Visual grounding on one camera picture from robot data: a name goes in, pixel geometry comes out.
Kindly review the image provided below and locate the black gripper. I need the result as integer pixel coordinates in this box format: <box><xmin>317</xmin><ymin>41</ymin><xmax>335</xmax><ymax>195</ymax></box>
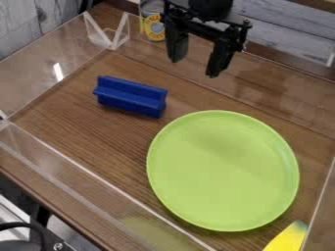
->
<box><xmin>165</xmin><ymin>0</ymin><xmax>253</xmax><ymax>77</ymax></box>

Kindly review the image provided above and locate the blue plastic block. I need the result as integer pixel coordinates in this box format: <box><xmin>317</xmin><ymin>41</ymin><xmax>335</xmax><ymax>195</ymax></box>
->
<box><xmin>94</xmin><ymin>75</ymin><xmax>169</xmax><ymax>118</ymax></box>

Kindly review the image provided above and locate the green round plate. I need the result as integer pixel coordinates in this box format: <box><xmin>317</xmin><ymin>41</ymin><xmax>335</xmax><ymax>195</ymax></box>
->
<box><xmin>147</xmin><ymin>110</ymin><xmax>301</xmax><ymax>232</ymax></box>

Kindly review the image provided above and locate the yellow green object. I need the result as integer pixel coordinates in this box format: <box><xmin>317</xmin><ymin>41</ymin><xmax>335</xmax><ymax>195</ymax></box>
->
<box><xmin>262</xmin><ymin>220</ymin><xmax>307</xmax><ymax>251</ymax></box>

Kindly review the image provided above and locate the yellow labelled can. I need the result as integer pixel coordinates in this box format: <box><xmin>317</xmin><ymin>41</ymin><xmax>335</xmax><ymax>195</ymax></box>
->
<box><xmin>139</xmin><ymin>0</ymin><xmax>166</xmax><ymax>42</ymax></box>

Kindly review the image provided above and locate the black table clamp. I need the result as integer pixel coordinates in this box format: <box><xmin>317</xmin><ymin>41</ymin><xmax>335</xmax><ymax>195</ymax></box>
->
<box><xmin>30</xmin><ymin>227</ymin><xmax>76</xmax><ymax>251</ymax></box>

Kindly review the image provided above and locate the black cable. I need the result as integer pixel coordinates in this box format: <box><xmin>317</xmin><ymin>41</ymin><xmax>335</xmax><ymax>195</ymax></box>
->
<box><xmin>0</xmin><ymin>222</ymin><xmax>50</xmax><ymax>243</ymax></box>

